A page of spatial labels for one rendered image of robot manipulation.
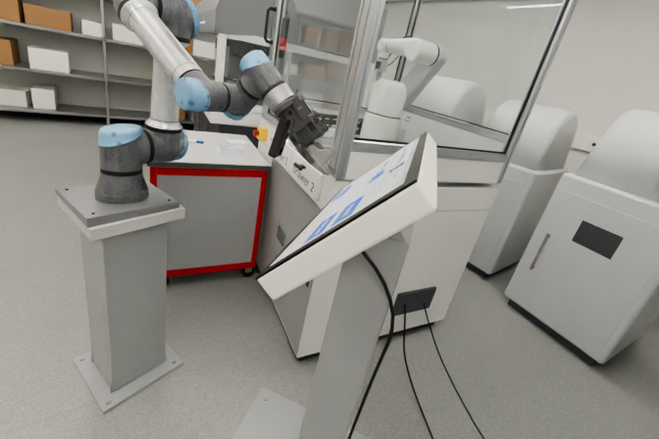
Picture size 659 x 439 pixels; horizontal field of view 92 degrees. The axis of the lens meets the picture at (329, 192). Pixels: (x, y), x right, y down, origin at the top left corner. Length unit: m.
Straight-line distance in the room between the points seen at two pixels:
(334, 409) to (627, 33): 3.90
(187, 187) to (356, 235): 1.36
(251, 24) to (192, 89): 1.55
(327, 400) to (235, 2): 2.10
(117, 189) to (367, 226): 0.90
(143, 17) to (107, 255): 0.70
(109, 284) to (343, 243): 0.96
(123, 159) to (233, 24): 1.37
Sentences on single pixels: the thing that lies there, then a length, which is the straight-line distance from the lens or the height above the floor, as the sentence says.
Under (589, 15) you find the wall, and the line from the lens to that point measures 4.32.
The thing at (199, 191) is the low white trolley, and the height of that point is 0.60.
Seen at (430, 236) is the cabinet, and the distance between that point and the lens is 1.60.
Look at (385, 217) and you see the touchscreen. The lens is 0.43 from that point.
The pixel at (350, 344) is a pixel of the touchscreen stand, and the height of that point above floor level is 0.73.
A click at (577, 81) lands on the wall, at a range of 4.17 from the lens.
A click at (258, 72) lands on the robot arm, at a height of 1.26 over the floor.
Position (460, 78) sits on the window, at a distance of 1.38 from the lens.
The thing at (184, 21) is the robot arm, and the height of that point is 1.35.
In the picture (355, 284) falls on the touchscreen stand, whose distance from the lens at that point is 0.71.
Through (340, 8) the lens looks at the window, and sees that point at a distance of 1.31.
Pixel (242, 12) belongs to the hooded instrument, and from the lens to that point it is 2.32.
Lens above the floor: 1.30
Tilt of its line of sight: 21 degrees down
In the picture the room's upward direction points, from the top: 12 degrees clockwise
